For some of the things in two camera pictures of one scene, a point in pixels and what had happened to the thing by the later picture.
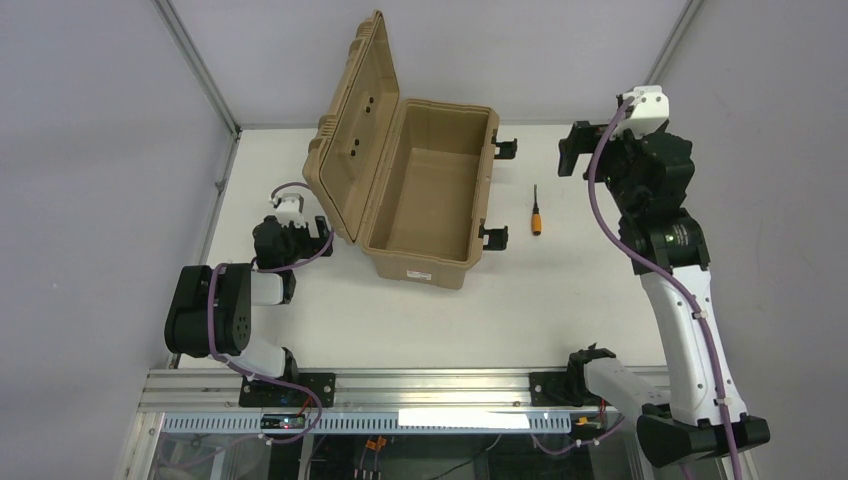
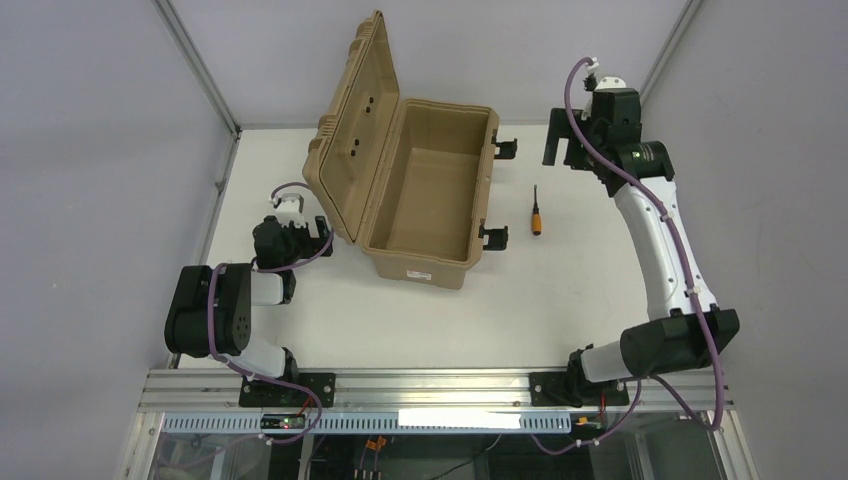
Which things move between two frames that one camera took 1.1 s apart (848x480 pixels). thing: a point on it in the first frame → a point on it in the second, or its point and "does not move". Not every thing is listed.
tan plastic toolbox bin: [407, 181] does not move
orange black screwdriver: [536, 220] does not move
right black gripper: [577, 147] → [568, 124]
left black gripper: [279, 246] does not move
